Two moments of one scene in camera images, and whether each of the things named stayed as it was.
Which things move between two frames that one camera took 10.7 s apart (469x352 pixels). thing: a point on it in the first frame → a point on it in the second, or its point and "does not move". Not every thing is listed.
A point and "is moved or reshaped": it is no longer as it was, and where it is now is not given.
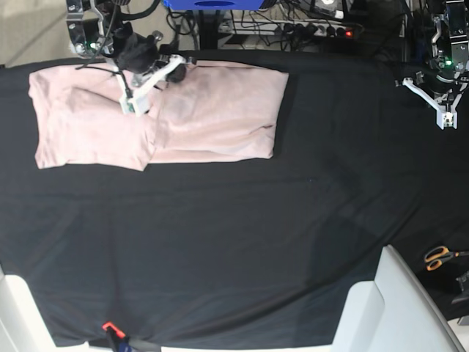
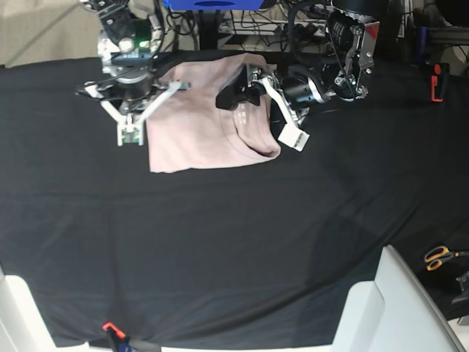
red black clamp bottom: x=115 y=336 does not move
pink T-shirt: x=215 y=112 is moved or reshaped
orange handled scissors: x=434 y=257 does not move
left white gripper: x=174 y=70 → x=130 y=128
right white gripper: x=446 y=116 → x=292 y=135
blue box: x=213 y=5 does not move
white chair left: x=23 y=325 does not move
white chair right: x=393 y=313 does not move
